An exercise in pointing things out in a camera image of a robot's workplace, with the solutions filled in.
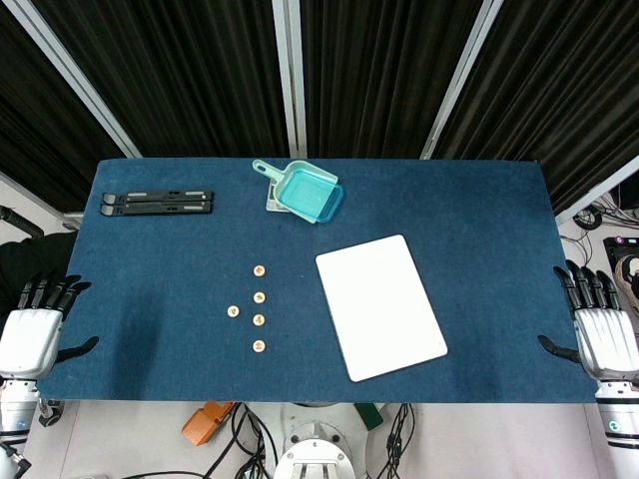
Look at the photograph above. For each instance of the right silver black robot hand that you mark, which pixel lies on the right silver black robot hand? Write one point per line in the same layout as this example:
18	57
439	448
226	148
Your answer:
606	339

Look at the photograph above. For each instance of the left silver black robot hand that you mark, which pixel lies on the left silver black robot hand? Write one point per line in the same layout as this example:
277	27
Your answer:
30	334

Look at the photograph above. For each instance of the wooden round token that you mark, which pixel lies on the wooden round token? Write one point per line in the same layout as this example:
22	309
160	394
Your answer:
258	320
258	345
233	311
259	298
259	271

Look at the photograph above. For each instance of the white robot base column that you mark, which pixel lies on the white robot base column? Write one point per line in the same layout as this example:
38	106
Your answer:
314	449

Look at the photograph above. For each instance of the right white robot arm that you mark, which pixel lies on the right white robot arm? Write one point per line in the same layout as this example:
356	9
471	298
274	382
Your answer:
619	424

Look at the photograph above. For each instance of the black caster wheel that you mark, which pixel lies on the black caster wheel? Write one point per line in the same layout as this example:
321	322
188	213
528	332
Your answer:
50	411

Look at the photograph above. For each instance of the black device with purple light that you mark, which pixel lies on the black device with purple light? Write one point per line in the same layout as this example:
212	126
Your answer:
611	249

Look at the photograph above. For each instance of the black padded bar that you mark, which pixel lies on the black padded bar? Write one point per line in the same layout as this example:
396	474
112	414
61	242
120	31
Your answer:
20	221

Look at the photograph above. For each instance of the blue felt table cloth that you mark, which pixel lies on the blue felt table cloth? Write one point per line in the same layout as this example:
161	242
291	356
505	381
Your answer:
150	259

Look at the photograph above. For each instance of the black folded laptop stand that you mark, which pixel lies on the black folded laptop stand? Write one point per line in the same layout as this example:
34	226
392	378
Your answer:
160	208

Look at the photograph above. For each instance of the orange floor device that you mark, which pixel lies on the orange floor device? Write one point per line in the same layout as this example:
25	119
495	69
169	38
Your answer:
204	424

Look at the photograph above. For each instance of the black pleated curtain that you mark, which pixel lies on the black pleated curtain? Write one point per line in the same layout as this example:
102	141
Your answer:
559	90
379	75
190	75
40	125

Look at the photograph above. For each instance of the white rectangular board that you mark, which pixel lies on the white rectangular board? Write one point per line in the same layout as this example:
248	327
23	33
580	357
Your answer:
379	304

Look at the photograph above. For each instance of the dark green flat object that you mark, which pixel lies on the dark green flat object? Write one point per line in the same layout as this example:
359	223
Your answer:
370	416

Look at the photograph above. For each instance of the small silver digital scale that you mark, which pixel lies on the small silver digital scale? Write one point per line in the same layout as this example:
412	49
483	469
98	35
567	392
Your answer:
272	204

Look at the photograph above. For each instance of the mint green plastic scoop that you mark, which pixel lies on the mint green plastic scoop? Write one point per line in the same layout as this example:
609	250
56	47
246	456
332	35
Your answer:
263	168

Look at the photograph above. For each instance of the teal plastic tray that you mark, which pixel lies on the teal plastic tray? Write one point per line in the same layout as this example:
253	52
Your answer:
332	209

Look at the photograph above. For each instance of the grey aluminium frame post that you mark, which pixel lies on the grey aluminium frame post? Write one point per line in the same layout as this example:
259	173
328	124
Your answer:
464	75
289	75
75	75
599	191
72	219

